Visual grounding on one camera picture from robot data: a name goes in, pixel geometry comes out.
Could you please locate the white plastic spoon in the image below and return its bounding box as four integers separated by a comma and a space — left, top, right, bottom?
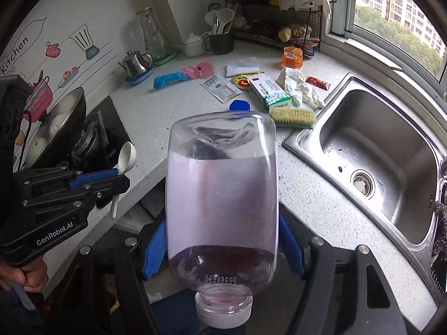
110, 142, 137, 219

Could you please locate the clear plastic bottle white cap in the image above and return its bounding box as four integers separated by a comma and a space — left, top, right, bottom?
165, 111, 279, 329

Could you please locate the yellow bristle scrub brush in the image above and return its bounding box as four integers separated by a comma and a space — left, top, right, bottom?
270, 107, 316, 129

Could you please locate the blue round lid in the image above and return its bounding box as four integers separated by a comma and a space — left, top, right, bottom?
229, 100, 251, 111

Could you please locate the white green medicine box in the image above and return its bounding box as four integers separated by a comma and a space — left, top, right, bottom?
248, 73, 292, 113

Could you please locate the white pink sachet packet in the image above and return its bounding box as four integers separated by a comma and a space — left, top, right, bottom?
200, 76, 242, 103

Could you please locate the white tissue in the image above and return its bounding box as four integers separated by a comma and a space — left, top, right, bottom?
277, 67, 326, 110

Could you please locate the red sauce packet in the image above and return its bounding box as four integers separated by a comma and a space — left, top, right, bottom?
305, 76, 330, 91

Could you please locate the yellow yeast packet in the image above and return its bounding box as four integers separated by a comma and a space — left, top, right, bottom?
230, 72, 259, 91

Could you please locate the white napkin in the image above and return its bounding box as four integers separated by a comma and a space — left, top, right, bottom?
226, 57, 260, 78

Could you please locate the orange plastic cup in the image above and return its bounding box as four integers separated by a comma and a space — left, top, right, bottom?
281, 46, 304, 69

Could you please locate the person's left hand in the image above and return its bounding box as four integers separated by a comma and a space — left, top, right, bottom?
0, 256, 49, 293

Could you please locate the black gas stove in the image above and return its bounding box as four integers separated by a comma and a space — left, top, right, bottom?
62, 95, 132, 172

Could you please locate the wok with buns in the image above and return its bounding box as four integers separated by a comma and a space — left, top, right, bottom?
15, 87, 86, 171

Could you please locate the blue saucer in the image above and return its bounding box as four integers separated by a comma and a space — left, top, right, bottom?
125, 67, 154, 85

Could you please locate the small steel teapot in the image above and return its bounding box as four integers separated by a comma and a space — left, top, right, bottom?
117, 51, 153, 79

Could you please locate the stainless steel sink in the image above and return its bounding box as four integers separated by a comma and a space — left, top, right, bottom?
284, 73, 446, 304

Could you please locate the green tray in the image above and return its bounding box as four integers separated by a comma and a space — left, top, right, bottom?
153, 49, 179, 66

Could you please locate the glass carafe bottle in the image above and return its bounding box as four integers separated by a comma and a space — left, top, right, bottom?
136, 7, 174, 61

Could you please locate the white sugar pot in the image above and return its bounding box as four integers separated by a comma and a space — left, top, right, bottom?
183, 33, 203, 58

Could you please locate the dark green mug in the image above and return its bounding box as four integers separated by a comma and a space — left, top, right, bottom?
201, 32, 234, 55

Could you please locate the ginger root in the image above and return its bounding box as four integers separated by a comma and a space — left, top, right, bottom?
278, 23, 312, 42

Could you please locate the white rice paddle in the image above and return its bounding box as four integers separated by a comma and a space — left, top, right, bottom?
216, 8, 234, 35

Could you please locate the white plastic bag on rack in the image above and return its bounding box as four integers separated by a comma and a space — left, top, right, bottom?
280, 0, 329, 11

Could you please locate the black wire rack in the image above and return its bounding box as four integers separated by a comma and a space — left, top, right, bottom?
225, 0, 323, 49

